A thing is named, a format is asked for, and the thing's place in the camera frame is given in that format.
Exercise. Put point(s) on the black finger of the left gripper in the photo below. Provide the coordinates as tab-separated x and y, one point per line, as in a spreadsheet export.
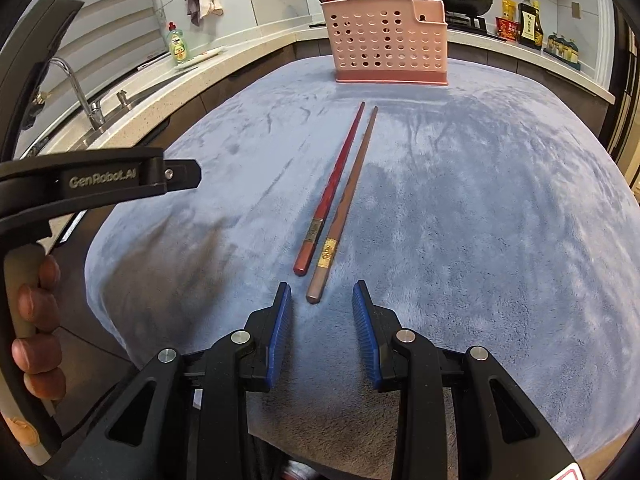
45	187

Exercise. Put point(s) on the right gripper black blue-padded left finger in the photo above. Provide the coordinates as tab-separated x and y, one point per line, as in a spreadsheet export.
184	415

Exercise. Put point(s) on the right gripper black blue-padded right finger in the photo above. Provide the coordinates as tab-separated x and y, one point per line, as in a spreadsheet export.
456	408

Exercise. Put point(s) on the brown chopstick with gold band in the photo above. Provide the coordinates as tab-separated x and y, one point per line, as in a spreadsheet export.
329	248

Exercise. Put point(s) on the dark red twisted chopstick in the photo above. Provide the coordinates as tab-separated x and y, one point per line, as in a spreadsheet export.
306	250

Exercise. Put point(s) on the person's left hand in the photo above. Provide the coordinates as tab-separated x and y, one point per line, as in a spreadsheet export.
39	356

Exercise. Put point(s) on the chrome sink faucet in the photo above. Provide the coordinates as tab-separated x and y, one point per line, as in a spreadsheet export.
93	110

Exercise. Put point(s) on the green dish soap bottle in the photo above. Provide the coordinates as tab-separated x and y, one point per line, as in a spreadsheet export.
176	43

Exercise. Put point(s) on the grey-blue fleece table mat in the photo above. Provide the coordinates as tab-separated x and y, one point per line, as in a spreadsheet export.
486	212

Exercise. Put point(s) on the pink perforated utensil holder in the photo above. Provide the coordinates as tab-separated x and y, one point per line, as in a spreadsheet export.
388	41

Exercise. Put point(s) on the tray of small spice jars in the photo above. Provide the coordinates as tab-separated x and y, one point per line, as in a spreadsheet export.
564	50

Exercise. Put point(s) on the dark sauce bottle yellow cap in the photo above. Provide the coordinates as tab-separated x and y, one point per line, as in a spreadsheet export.
539	32

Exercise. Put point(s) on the large soy sauce bottle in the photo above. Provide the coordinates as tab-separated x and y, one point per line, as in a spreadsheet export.
527	24

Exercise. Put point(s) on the red instant noodle cup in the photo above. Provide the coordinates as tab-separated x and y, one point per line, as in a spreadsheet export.
506	29

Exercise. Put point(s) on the black gas stove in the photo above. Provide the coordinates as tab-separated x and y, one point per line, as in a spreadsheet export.
466	23

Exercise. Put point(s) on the yellow seasoning packet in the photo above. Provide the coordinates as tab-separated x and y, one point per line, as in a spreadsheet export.
508	8

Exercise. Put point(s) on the wall power socket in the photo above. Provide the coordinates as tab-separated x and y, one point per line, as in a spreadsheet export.
576	12

